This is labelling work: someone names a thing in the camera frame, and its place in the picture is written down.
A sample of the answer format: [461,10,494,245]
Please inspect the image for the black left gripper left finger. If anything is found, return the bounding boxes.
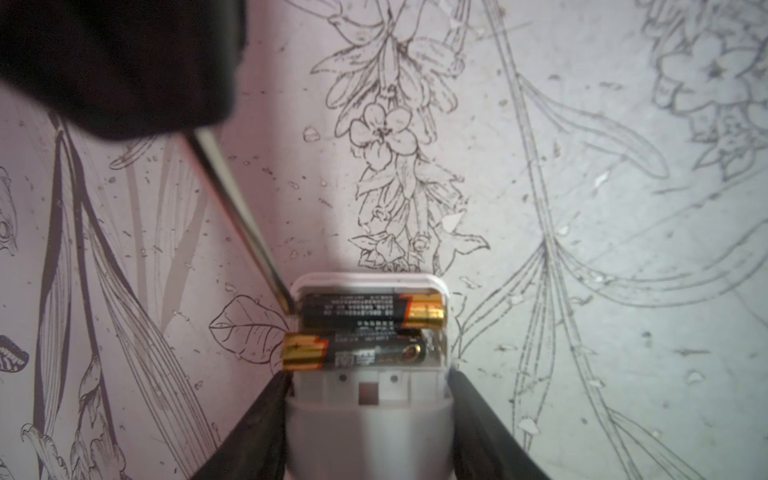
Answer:
[191,371,292,480]

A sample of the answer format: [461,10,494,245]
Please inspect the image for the small white remote control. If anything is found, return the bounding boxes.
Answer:
[285,273,454,479]

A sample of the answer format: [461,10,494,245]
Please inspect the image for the small remote battery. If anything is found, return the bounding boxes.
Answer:
[281,332,428,371]
[299,292,447,331]

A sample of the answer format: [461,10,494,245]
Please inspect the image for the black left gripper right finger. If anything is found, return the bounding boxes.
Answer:
[447,369,549,480]

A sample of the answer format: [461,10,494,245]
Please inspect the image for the clear handle screwdriver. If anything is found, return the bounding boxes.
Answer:
[181,128,296,315]

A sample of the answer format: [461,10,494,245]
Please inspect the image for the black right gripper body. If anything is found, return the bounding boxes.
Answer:
[1,0,247,140]

